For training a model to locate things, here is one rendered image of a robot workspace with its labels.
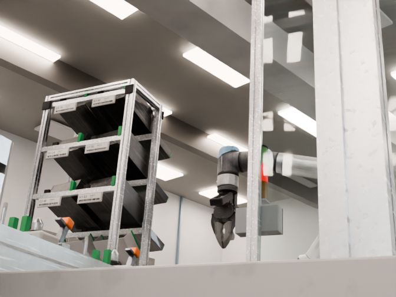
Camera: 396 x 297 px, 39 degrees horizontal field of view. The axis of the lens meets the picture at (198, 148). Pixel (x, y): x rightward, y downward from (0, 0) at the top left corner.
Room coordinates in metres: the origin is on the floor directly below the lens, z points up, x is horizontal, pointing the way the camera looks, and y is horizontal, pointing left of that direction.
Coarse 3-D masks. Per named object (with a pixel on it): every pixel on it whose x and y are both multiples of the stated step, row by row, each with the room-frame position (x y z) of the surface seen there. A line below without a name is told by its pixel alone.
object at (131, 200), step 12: (96, 180) 1.66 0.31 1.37; (108, 180) 1.62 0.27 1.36; (108, 192) 1.58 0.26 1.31; (132, 192) 1.64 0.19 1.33; (96, 204) 1.65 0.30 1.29; (108, 204) 1.63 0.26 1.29; (132, 204) 1.64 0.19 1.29; (108, 216) 1.69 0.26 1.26; (132, 216) 1.65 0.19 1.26; (108, 228) 1.75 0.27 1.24; (132, 228) 1.71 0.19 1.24; (156, 240) 1.75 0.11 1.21
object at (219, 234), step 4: (216, 224) 1.83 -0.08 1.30; (220, 224) 1.82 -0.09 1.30; (216, 228) 1.83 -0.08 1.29; (220, 228) 1.82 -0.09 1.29; (216, 232) 1.83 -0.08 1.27; (220, 232) 1.82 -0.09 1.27; (216, 236) 1.83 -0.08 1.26; (220, 236) 1.82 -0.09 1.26; (220, 240) 1.82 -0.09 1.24; (220, 244) 1.82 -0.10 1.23
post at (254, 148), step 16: (256, 0) 1.39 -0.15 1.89; (256, 16) 1.39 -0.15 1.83; (256, 32) 1.39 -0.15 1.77; (256, 48) 1.39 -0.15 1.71; (256, 64) 1.39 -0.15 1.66; (256, 80) 1.39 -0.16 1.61; (256, 96) 1.39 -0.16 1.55; (256, 112) 1.39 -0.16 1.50; (256, 128) 1.38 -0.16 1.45; (256, 144) 1.38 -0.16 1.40; (256, 160) 1.38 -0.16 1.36; (256, 176) 1.38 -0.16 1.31; (256, 192) 1.38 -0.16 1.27; (256, 208) 1.38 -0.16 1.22; (256, 224) 1.38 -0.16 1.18; (256, 240) 1.38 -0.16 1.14; (256, 256) 1.38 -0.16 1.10
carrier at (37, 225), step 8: (24, 216) 0.92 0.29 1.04; (8, 224) 0.93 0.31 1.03; (16, 224) 0.94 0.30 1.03; (24, 224) 0.92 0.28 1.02; (32, 224) 0.96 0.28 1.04; (40, 224) 0.96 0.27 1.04; (32, 232) 0.82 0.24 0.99; (40, 232) 0.81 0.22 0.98; (48, 240) 0.83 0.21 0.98; (56, 240) 0.84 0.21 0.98
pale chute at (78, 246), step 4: (88, 236) 1.72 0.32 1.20; (92, 236) 1.73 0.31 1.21; (64, 240) 1.80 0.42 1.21; (80, 240) 1.71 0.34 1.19; (84, 240) 1.71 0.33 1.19; (88, 240) 1.72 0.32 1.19; (92, 240) 1.73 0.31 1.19; (68, 244) 1.74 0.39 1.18; (72, 244) 1.73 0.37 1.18; (76, 244) 1.72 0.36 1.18; (80, 244) 1.71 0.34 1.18; (88, 244) 1.72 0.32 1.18; (92, 244) 1.73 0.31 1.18; (72, 248) 1.75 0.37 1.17; (76, 248) 1.74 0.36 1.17; (80, 248) 1.73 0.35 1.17; (88, 248) 1.72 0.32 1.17; (92, 248) 1.74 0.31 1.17; (80, 252) 1.74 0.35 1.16; (88, 252) 1.73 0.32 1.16; (92, 252) 1.74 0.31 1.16; (100, 260) 1.77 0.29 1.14
